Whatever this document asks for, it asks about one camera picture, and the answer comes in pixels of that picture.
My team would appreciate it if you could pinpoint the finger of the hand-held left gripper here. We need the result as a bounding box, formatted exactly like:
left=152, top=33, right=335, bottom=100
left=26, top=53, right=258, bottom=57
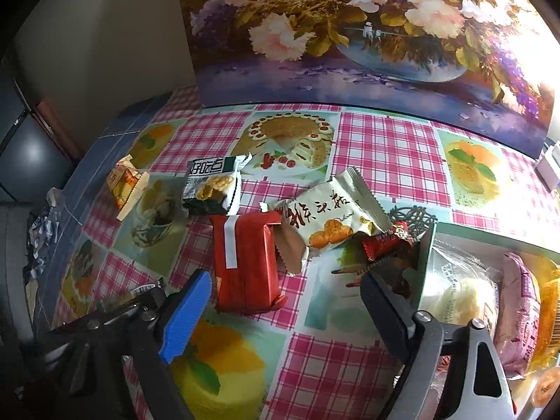
left=44, top=278, right=167, bottom=331

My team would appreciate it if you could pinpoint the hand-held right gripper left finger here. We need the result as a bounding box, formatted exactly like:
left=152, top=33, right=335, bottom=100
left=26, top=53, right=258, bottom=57
left=41, top=268, right=214, bottom=420

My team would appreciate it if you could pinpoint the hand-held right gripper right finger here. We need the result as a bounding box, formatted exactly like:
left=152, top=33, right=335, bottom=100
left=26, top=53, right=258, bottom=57
left=359, top=271, right=519, bottom=420

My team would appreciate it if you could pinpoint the small red snack packet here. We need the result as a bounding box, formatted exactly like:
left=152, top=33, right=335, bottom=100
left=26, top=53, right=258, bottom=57
left=361, top=221, right=414, bottom=261

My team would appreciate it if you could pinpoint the green-rimmed cardboard tray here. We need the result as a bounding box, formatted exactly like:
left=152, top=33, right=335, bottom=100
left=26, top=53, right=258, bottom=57
left=415, top=221, right=560, bottom=420

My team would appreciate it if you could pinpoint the clear white bun packet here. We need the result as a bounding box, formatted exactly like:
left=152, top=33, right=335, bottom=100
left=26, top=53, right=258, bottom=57
left=422, top=245, right=502, bottom=337

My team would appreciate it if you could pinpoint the cream pastry snack packet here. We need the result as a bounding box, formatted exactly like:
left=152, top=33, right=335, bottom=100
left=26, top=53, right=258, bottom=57
left=259, top=167, right=394, bottom=276

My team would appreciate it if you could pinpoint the orange and white snack packet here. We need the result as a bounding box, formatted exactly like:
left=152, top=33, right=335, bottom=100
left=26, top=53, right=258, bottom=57
left=106, top=155, right=150, bottom=222

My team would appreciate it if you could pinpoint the purple snack packet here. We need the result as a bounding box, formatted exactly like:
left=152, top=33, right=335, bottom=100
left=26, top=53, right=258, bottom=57
left=492, top=251, right=543, bottom=379

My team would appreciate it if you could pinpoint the green and white cookie packet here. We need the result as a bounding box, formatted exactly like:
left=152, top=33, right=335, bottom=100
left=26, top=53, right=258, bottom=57
left=181, top=153, right=253, bottom=216

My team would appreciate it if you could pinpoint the yellow bread packet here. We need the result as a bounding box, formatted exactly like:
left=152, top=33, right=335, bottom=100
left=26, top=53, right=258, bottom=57
left=525, top=256, right=560, bottom=370

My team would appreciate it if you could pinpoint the cream paper slip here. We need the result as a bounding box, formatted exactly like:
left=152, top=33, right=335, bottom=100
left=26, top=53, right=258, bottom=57
left=24, top=278, right=44, bottom=320

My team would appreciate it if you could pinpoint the crumpled foil wrapper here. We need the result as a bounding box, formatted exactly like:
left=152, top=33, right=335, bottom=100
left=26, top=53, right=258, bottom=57
left=24, top=187, right=66, bottom=281

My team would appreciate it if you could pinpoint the pink checkered cake-print tablecloth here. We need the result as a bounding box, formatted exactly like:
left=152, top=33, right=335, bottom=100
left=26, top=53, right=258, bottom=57
left=52, top=85, right=560, bottom=420

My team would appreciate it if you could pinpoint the dark monitor screen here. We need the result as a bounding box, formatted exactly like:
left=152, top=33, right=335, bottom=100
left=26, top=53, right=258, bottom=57
left=0, top=70, right=75, bottom=202

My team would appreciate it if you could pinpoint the blue tablecloth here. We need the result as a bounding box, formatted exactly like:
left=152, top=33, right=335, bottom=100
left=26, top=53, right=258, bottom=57
left=26, top=91, right=184, bottom=329

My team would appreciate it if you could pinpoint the white power strip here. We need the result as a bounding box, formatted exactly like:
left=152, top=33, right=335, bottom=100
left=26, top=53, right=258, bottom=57
left=536, top=140, right=560, bottom=191

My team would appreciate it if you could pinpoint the floral painting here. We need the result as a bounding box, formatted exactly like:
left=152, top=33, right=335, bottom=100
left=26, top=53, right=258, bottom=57
left=177, top=0, right=560, bottom=158

